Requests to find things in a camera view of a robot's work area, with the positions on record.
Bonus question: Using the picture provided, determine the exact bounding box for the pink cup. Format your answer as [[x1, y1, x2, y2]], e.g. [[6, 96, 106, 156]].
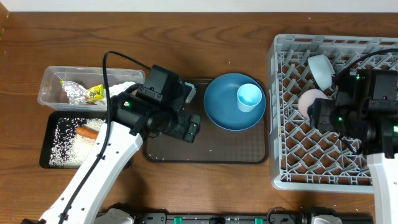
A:
[[298, 89, 328, 119]]

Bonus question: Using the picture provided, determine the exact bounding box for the light blue bowl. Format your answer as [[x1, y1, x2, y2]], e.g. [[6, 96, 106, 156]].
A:
[[308, 55, 335, 91]]

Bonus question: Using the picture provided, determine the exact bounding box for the white tissue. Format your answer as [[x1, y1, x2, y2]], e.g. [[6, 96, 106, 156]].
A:
[[109, 82, 135, 97]]

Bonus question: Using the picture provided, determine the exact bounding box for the orange carrot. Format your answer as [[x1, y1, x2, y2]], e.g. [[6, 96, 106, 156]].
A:
[[75, 126, 98, 139]]

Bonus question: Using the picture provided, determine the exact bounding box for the foil and green wrapper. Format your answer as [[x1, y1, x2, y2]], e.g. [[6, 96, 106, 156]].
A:
[[60, 81, 104, 105]]

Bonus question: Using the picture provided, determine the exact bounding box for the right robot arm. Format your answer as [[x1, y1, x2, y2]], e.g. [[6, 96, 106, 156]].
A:
[[307, 69, 397, 223]]

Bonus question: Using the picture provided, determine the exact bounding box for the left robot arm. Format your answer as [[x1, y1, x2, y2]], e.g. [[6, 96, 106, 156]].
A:
[[38, 65, 201, 223]]

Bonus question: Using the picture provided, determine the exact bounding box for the grey dishwasher rack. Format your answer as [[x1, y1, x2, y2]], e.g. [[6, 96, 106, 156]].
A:
[[267, 34, 397, 194]]

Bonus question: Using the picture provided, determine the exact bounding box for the brown serving tray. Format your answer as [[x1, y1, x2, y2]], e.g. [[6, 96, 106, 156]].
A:
[[142, 78, 269, 164]]

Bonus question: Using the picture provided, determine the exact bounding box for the dark blue plate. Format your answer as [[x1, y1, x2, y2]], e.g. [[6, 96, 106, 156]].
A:
[[203, 73, 266, 131]]

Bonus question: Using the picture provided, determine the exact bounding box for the light blue cup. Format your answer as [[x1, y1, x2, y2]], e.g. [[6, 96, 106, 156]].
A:
[[237, 83, 262, 113]]

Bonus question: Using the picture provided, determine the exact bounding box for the clear plastic bin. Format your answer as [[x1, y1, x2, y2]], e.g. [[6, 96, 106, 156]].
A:
[[37, 66, 146, 111]]

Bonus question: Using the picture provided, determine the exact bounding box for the spilled white rice pile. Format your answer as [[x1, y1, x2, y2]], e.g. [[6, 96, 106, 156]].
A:
[[49, 118, 104, 169]]

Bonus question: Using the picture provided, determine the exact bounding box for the black plastic tray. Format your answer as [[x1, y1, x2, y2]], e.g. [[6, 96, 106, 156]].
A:
[[39, 111, 106, 169]]

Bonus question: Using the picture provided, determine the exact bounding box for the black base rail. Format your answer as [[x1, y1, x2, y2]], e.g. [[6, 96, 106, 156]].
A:
[[96, 212, 374, 224]]

